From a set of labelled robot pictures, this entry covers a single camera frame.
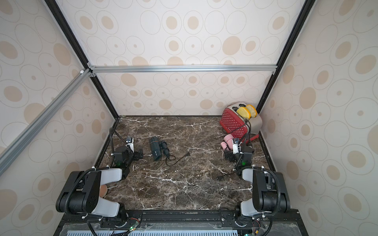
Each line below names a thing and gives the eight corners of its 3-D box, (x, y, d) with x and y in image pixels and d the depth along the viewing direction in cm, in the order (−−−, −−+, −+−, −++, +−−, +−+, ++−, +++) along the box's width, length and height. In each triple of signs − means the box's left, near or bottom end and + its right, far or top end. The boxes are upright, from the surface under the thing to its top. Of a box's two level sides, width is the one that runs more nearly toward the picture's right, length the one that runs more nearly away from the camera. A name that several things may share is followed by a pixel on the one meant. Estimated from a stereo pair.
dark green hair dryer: (155, 162, 96) (153, 158, 92) (150, 142, 106) (148, 138, 102) (170, 156, 99) (169, 152, 95) (164, 138, 109) (163, 133, 105)
